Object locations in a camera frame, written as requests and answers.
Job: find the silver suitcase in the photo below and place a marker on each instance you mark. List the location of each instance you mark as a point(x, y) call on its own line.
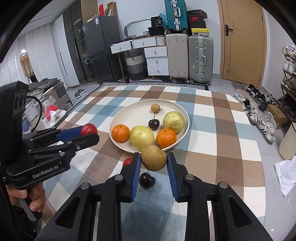
point(201, 50)

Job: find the yellow shoe box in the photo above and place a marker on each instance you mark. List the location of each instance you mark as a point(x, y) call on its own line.
point(200, 32)

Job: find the person's left hand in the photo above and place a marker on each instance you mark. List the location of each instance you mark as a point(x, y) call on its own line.
point(36, 195)

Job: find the dark cherry with stem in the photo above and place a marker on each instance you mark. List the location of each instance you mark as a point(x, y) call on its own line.
point(154, 123)

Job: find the red cherry tomato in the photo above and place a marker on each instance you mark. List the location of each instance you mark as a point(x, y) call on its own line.
point(127, 161)
point(88, 129)

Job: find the cream oval plate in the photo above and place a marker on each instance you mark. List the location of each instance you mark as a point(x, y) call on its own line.
point(139, 113)

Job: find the black refrigerator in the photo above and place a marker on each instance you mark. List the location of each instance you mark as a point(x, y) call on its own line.
point(100, 33)

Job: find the shoe rack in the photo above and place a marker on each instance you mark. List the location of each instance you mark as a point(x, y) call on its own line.
point(287, 101)

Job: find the white plastic bag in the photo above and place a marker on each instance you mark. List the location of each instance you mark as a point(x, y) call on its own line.
point(286, 174)

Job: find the red cherry tomato front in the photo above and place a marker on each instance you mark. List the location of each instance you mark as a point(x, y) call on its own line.
point(88, 129)

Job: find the teal suitcase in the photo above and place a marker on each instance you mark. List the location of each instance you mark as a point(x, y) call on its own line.
point(176, 13)

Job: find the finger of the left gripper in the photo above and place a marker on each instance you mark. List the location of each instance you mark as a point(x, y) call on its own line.
point(79, 142)
point(69, 134)

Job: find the brown longan small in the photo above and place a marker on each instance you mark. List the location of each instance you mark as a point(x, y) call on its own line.
point(155, 108)

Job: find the white drawer desk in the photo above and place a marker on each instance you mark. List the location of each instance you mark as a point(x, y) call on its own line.
point(150, 52)

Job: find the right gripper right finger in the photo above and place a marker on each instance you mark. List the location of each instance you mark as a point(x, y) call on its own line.
point(233, 220)

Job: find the black glass cabinet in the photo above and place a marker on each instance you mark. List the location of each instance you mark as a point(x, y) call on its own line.
point(73, 25)

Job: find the orange tangerine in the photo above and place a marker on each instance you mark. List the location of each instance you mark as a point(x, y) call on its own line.
point(165, 138)
point(120, 133)

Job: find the wooden door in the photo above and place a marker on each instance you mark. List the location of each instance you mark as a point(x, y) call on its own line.
point(243, 41)

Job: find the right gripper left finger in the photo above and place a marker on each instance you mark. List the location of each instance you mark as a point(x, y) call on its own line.
point(95, 209)

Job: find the brown longan large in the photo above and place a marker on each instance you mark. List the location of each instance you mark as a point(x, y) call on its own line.
point(153, 158)

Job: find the woven laundry basket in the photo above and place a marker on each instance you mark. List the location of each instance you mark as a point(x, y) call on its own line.
point(137, 67)

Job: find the green passion fruit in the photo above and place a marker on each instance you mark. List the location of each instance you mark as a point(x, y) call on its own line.
point(174, 121)

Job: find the yellow-green passion fruit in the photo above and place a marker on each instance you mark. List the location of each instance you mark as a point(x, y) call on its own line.
point(141, 137)

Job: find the beige suitcase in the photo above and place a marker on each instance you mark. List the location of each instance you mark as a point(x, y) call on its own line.
point(178, 57)

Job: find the black shoe boxes stack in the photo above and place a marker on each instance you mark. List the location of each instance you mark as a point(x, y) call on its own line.
point(196, 18)

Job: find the red cherry tomato back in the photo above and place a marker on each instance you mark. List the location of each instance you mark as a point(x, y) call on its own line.
point(127, 161)

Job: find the checkered tablecloth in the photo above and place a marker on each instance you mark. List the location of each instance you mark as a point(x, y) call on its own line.
point(219, 146)

